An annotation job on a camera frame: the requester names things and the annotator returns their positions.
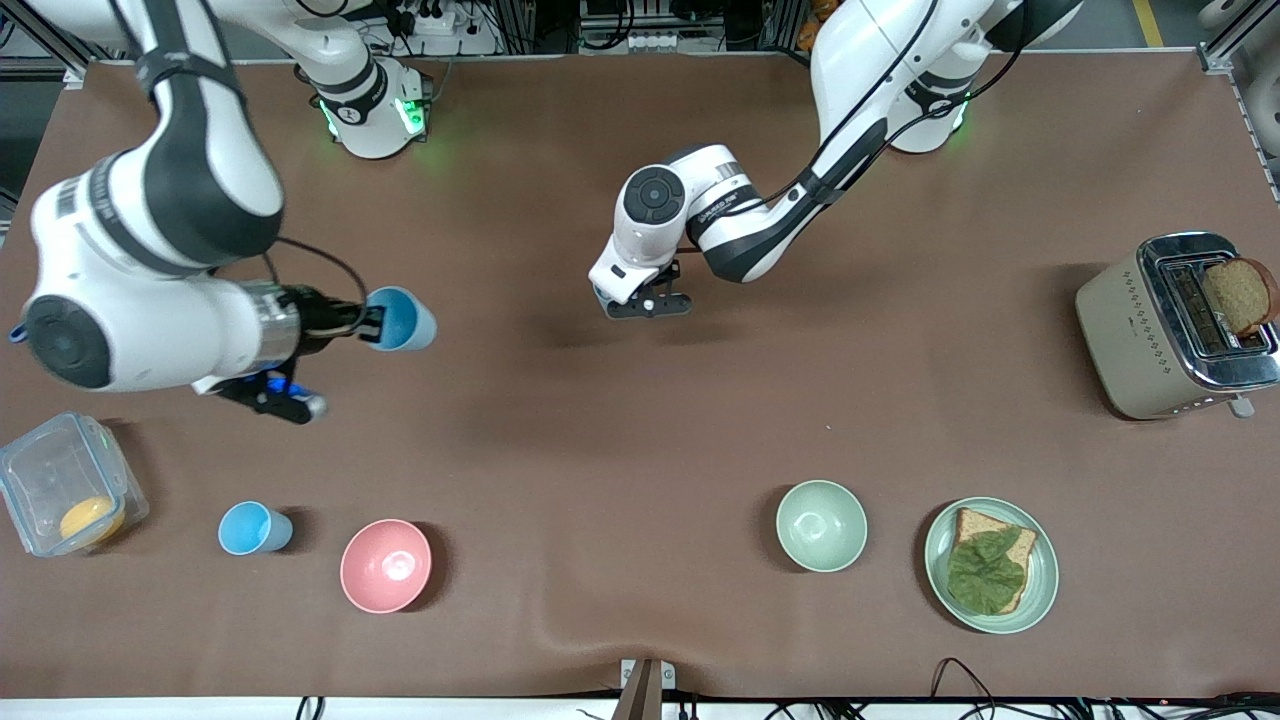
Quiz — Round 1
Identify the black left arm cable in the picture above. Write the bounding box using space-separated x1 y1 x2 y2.
740 0 1031 216

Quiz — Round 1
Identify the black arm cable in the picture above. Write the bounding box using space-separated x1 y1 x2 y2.
262 236 373 303
740 0 1031 216

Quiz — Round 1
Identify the bread slice under lettuce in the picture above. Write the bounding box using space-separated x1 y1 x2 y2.
948 507 1039 615

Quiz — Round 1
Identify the clear plastic storage container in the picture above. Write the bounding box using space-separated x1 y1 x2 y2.
0 412 151 558

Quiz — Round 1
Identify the white power strip with plugs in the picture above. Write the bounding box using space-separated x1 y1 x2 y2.
385 0 461 39

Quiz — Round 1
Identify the pink bowl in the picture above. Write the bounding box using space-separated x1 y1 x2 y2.
340 518 433 614

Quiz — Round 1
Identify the green lettuce leaf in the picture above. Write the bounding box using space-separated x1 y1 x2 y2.
946 527 1029 615

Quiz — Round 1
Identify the black looped floor cable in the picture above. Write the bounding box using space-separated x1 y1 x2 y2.
930 656 1003 703

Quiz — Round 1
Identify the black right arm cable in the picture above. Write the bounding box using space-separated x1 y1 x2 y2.
262 236 373 303

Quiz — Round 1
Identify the aluminium frame rail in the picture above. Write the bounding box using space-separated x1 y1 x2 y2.
1198 15 1280 77
0 0 91 86

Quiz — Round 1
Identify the brown bread slice in toaster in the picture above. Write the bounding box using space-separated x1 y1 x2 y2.
1200 257 1280 338

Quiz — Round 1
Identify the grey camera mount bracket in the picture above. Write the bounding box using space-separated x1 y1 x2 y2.
612 658 677 720

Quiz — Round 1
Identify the pale green bowl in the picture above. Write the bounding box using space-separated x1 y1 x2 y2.
776 480 868 573

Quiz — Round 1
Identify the beige and chrome toaster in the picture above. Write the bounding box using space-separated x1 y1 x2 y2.
1075 232 1280 421

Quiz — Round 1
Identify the light blue plastic cup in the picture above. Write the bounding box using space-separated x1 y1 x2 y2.
218 500 294 556
362 286 438 353

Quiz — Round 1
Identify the bag of orange snacks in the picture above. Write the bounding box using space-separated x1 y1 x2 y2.
797 0 837 53

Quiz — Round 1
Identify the pale green plate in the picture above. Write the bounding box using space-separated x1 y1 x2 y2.
924 497 1059 635

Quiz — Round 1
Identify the orange round fruit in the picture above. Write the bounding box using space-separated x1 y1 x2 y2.
58 497 126 546

